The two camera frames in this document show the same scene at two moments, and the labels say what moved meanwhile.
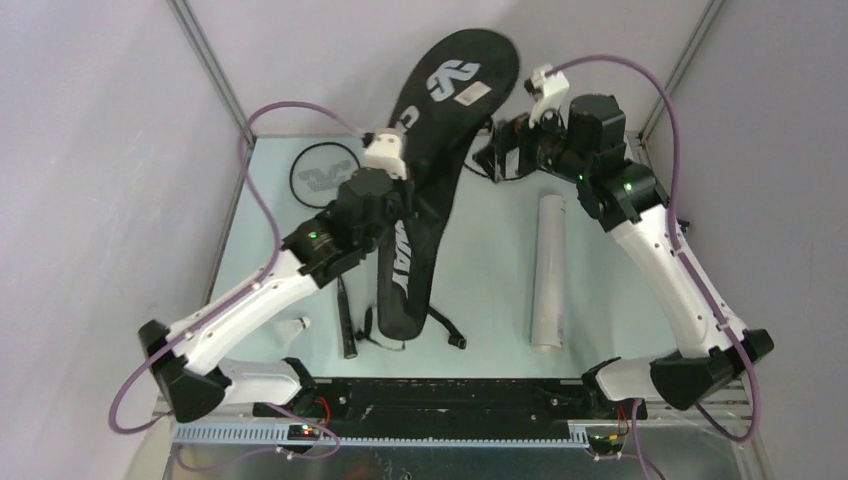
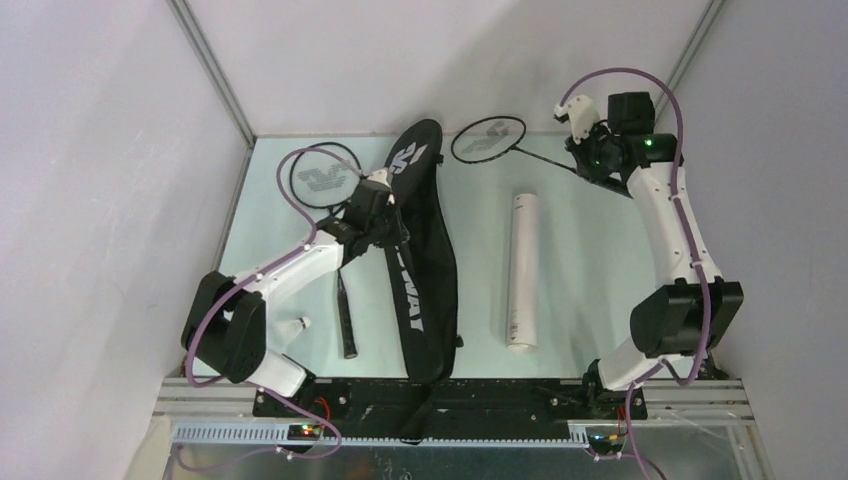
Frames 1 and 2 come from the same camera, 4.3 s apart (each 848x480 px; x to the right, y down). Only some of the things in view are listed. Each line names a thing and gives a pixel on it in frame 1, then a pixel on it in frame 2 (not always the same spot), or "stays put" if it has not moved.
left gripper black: [404, 188] → [398, 233]
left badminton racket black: [317, 171] stays put
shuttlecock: [285, 331] stays put
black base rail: [450, 402] stays put
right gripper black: [508, 137] → [579, 151]
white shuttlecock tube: [548, 312] → [523, 272]
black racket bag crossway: [451, 87] → [422, 278]
